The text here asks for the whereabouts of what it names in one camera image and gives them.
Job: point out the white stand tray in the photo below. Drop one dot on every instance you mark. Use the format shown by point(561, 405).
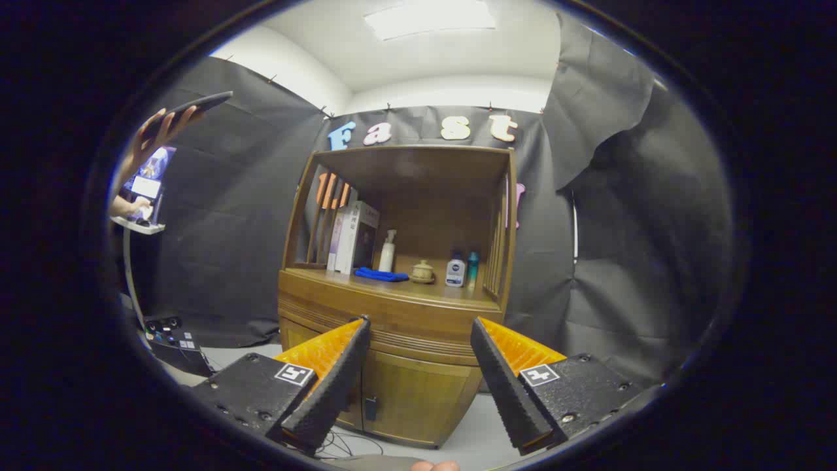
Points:
point(140, 227)

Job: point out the beige lidded tea cup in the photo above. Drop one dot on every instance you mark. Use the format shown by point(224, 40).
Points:
point(422, 273)

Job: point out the thick white book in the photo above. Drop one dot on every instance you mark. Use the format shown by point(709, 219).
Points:
point(356, 239)

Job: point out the black phone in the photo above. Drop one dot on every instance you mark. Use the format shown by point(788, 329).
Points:
point(196, 104)

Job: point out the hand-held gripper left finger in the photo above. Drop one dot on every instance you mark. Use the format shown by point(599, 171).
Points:
point(337, 383)

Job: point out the ceiling light panel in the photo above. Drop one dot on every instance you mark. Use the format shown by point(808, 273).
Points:
point(428, 18)

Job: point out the white bottle with blue cap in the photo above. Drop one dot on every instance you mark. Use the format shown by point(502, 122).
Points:
point(455, 271)

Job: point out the folded blue cloth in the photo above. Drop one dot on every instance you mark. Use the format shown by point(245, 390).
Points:
point(380, 275)

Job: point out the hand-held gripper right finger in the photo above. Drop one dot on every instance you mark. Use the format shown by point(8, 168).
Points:
point(507, 383)

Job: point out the grey stand pole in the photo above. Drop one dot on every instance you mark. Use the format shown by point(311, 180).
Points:
point(131, 281)

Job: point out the black device box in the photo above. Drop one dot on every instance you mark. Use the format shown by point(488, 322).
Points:
point(176, 347)

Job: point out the thin pale purple book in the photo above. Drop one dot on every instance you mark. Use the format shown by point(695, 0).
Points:
point(334, 242)

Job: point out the white pump bottle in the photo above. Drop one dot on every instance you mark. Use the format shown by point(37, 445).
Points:
point(387, 257)

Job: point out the wooden drawer with black knob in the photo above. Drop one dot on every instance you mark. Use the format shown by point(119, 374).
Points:
point(418, 327)

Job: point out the wooden countertop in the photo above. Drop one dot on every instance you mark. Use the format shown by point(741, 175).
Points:
point(431, 292)

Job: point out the tablet screen on stand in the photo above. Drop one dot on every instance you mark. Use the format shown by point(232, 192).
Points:
point(155, 167)

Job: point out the teal bottle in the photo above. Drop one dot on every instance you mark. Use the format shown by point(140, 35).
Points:
point(472, 268)

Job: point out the wooden cabinet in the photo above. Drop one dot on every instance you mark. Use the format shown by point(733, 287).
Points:
point(425, 183)

